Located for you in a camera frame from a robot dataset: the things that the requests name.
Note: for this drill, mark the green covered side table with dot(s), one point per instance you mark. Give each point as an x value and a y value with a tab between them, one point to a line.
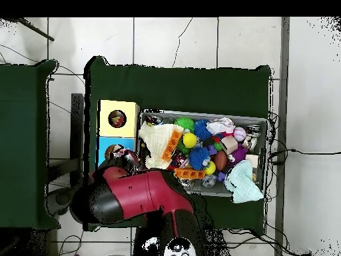
21	133

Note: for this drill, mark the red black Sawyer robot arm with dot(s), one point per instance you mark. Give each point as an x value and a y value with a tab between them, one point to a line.
138	192

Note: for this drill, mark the orange plastic brick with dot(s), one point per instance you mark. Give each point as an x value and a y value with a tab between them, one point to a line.
171	146
190	173

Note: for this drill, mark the dark grey rod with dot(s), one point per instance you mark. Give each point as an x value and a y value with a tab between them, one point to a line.
40	32

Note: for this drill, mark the cream knitted cloth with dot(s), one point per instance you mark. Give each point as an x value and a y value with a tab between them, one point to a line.
155	141

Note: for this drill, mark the shallow mesh bin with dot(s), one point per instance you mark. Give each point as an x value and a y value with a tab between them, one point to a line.
255	125

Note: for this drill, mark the green spiky ball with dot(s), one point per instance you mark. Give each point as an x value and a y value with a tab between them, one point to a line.
184	124

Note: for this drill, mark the blue spiky ball with eyes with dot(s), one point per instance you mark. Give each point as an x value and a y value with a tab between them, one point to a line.
198	158

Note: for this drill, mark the wooden box with three holes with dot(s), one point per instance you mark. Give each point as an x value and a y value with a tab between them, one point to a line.
128	106

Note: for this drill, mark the red blue white patterned cloth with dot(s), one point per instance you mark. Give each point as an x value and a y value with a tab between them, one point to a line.
118	154

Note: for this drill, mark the mint knitted cloth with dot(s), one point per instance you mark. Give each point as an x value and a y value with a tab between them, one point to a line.
243	184

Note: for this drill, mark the white baseball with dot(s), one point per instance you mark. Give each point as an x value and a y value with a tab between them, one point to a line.
239	134

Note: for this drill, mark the multicoloured patterned cloth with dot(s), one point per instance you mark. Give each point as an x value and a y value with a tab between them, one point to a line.
117	121

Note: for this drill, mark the yellow ball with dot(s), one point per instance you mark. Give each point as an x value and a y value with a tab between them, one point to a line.
189	140

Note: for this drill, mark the dark green tablecloth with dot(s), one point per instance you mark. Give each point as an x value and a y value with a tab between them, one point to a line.
186	90

